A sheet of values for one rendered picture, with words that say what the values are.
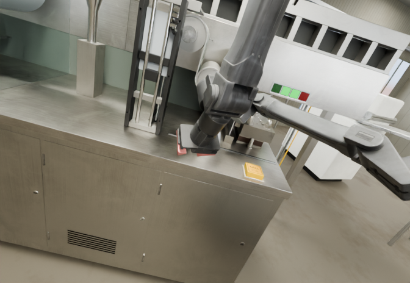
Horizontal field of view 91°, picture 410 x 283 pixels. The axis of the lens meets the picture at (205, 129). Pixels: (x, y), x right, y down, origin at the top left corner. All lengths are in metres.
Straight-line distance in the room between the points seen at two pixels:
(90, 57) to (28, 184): 0.64
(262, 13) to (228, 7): 1.01
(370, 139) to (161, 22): 0.74
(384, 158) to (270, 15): 0.36
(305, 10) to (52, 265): 1.97
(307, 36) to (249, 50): 1.11
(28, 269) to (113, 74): 1.17
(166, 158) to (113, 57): 0.83
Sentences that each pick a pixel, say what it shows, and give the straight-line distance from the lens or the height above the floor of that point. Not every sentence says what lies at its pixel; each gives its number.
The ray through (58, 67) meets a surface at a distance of 1.49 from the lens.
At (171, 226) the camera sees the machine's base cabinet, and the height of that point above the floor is 0.52.
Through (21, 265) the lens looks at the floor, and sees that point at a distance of 1.64.
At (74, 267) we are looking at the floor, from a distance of 1.57.
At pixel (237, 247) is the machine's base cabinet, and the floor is 0.48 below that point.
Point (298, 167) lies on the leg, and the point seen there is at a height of 0.61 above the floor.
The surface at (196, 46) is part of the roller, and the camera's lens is 0.95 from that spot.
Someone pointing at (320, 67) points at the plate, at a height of 1.37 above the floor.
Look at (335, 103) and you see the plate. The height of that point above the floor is 1.20.
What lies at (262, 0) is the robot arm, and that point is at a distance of 0.35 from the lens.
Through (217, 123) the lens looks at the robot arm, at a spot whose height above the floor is 1.20.
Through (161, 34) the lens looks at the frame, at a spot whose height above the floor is 1.31.
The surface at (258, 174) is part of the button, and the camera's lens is 0.86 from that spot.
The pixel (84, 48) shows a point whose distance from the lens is 1.18.
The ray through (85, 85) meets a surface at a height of 0.96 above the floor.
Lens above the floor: 1.35
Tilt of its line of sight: 24 degrees down
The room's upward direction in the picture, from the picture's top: 17 degrees clockwise
